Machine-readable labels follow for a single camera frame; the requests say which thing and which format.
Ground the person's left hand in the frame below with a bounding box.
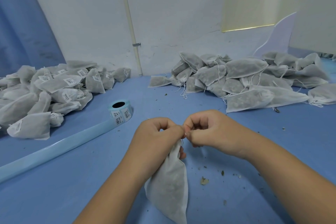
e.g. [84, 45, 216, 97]
[127, 117, 187, 181]

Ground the person's right forearm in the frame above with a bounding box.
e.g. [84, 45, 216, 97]
[243, 138, 336, 224]

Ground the white wall pipe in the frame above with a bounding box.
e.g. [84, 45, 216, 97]
[117, 0, 145, 76]

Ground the white curved board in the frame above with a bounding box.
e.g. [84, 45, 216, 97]
[253, 12, 297, 57]

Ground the white herb bag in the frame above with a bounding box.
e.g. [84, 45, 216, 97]
[144, 138, 189, 224]

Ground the person's left forearm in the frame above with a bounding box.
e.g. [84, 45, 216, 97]
[73, 164, 150, 224]

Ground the blue label roll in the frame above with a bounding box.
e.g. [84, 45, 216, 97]
[0, 99, 133, 184]

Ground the person's right hand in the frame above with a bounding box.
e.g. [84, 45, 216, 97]
[183, 109, 259, 160]

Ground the blue curtain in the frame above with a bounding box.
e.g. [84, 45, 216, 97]
[0, 0, 67, 78]

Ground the large beige panel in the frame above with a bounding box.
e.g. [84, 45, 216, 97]
[289, 0, 336, 56]

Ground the pile of labelled herb bags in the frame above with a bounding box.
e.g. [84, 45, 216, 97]
[0, 61, 132, 140]

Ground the pile of unlabelled herb bags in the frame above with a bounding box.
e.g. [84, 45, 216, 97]
[147, 51, 336, 114]

